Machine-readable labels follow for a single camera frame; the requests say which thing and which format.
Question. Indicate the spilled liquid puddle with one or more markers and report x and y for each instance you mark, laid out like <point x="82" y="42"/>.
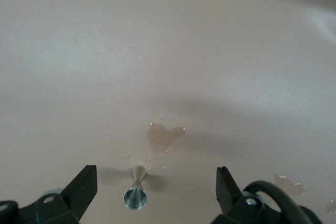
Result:
<point x="161" y="136"/>
<point x="286" y="184"/>

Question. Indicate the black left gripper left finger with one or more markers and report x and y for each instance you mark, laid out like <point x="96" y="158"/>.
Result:
<point x="78" y="195"/>

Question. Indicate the steel double jigger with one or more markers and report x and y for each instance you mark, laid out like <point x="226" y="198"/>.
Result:
<point x="136" y="195"/>

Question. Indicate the brown table cloth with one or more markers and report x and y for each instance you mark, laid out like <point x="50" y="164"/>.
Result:
<point x="105" y="64"/>

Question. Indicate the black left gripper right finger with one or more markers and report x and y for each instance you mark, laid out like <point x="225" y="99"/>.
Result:
<point x="231" y="197"/>

